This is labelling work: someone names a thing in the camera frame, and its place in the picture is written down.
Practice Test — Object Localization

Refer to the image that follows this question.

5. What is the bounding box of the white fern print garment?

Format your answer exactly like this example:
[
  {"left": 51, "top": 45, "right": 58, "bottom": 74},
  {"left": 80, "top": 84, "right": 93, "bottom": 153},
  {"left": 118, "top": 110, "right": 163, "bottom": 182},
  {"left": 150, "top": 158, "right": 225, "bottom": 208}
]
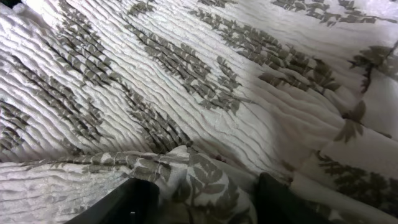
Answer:
[{"left": 1, "top": 0, "right": 397, "bottom": 223}]

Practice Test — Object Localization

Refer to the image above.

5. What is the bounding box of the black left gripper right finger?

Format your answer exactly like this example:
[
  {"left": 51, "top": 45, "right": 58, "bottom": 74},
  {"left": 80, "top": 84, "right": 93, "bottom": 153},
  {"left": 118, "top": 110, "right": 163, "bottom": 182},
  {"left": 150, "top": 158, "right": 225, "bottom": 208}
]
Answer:
[{"left": 254, "top": 172, "right": 331, "bottom": 224}]

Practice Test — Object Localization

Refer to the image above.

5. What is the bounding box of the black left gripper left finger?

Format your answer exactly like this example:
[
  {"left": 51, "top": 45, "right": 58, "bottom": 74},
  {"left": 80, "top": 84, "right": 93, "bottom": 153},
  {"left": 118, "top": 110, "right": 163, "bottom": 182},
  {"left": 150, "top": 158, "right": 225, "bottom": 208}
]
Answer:
[{"left": 66, "top": 178, "right": 159, "bottom": 224}]

